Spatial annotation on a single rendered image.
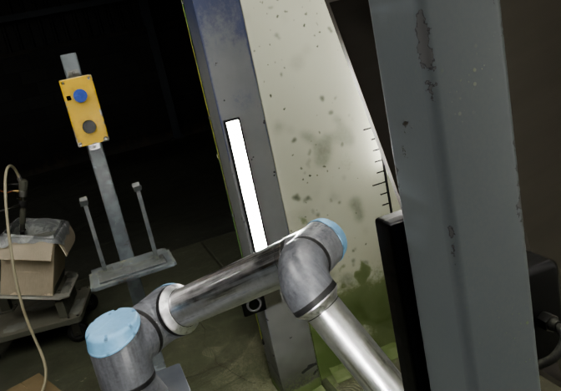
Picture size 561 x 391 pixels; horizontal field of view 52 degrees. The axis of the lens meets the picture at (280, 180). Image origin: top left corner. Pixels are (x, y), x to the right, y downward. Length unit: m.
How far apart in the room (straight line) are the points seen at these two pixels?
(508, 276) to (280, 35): 2.04
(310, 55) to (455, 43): 2.08
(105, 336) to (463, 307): 1.35
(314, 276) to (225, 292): 0.35
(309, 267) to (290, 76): 1.22
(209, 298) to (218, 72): 0.99
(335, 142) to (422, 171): 2.12
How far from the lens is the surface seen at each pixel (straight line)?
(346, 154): 2.46
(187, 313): 1.64
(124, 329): 1.60
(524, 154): 1.48
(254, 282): 1.46
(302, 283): 1.24
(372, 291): 2.68
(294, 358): 2.63
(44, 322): 3.89
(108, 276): 2.34
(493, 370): 0.36
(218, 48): 2.24
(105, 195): 2.43
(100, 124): 2.33
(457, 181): 0.31
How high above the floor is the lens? 1.56
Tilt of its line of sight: 14 degrees down
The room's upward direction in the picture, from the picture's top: 12 degrees counter-clockwise
